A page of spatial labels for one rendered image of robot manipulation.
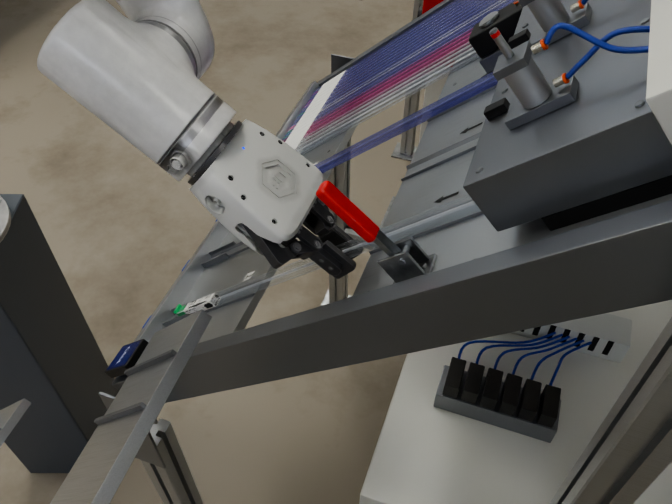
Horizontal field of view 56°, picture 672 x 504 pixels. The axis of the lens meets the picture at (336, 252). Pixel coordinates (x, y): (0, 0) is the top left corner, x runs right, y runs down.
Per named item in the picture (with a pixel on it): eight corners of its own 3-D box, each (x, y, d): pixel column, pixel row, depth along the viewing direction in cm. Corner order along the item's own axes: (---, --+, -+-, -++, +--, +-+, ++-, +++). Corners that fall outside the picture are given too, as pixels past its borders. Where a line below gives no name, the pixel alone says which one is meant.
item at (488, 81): (252, 209, 97) (245, 202, 96) (256, 203, 98) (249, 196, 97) (563, 52, 63) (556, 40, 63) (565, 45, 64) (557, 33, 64)
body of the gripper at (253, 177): (195, 158, 53) (297, 240, 56) (247, 92, 60) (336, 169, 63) (161, 197, 59) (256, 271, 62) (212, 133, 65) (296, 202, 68)
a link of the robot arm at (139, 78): (190, 126, 65) (145, 179, 58) (79, 34, 61) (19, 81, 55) (231, 75, 59) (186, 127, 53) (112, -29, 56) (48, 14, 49)
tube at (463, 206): (181, 319, 83) (174, 314, 83) (186, 311, 84) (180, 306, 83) (531, 192, 49) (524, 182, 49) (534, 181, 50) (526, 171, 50)
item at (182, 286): (163, 392, 83) (121, 359, 80) (334, 111, 125) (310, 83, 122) (168, 391, 82) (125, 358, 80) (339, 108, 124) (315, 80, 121)
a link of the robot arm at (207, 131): (180, 135, 53) (209, 159, 53) (228, 79, 58) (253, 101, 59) (144, 182, 59) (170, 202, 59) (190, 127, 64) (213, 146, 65)
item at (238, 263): (153, 379, 81) (134, 364, 80) (330, 98, 123) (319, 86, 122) (242, 356, 69) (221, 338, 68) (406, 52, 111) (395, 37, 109)
